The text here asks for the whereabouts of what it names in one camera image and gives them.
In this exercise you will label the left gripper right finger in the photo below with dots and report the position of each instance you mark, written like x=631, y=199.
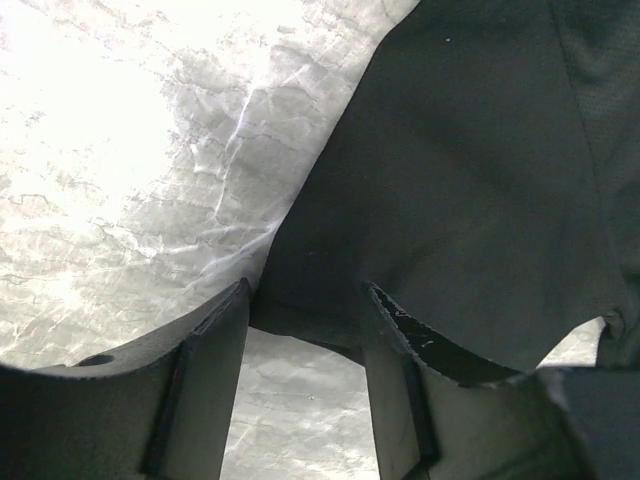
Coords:
x=440, y=411

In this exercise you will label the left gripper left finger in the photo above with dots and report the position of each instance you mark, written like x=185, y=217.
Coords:
x=157, y=407

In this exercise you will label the black t shirt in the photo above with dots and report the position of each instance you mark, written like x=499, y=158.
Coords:
x=485, y=175

